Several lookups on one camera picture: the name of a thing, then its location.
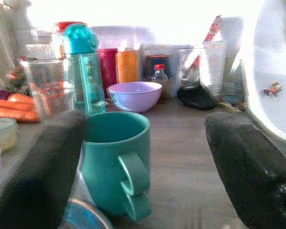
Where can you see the teal water bottle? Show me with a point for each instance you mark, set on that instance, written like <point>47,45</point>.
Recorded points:
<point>85,71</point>

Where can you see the black rounded object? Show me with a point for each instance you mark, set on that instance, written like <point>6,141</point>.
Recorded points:
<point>195,99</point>

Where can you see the white kitchen food processor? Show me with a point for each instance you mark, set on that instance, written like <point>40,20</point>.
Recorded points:
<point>269,71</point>

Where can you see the green ceramic mug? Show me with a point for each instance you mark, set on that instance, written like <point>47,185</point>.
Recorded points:
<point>102,167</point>

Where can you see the clear plastic jar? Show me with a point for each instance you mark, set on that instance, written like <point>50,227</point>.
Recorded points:
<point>41,45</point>

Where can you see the clear glass jug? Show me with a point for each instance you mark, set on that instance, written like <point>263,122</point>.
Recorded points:
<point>188,69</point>

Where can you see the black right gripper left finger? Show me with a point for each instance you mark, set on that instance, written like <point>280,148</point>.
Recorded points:
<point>38,181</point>

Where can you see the orange carrot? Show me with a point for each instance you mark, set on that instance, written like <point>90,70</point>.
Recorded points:
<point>14,115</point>
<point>21,98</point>
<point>12,105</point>

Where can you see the white packet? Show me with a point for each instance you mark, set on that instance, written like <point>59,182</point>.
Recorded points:
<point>219,62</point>

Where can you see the small red cap bottle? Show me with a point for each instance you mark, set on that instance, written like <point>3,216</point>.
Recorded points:
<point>159,78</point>

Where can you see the clear lidded food container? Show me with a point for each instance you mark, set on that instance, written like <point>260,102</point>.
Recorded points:
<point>2,133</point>

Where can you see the clear drinking glass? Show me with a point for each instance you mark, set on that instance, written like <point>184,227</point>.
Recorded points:
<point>47,90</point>

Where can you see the red canister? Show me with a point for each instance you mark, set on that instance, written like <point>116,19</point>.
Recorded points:
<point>107,69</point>

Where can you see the bagged red green vegetables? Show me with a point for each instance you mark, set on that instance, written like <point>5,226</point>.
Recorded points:
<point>17,80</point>

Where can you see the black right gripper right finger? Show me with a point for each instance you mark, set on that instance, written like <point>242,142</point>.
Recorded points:
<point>252,176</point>

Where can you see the white curtain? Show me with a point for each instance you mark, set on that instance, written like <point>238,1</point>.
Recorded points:
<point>4,35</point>

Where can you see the orange sauce bottle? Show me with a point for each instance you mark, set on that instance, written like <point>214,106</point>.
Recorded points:
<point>126,66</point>

